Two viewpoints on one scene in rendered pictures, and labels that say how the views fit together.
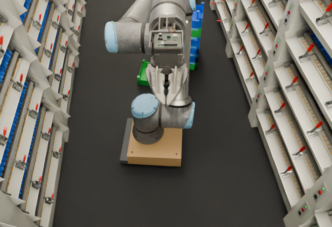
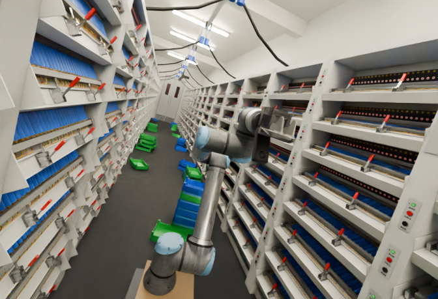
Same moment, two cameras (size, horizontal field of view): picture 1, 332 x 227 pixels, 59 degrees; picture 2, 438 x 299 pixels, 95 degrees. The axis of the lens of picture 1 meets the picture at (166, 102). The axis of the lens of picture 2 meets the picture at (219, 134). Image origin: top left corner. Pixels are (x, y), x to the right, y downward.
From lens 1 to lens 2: 0.52 m
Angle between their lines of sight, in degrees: 45
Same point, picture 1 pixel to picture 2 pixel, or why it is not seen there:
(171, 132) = (183, 284)
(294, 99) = (296, 249)
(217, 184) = not seen: outside the picture
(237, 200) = not seen: outside the picture
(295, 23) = (289, 190)
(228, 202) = not seen: outside the picture
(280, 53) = (279, 213)
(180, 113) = (203, 255)
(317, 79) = (316, 226)
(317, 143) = (330, 286)
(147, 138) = (161, 286)
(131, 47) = (218, 142)
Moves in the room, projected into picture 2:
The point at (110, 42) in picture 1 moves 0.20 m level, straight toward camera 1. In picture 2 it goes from (204, 135) to (226, 151)
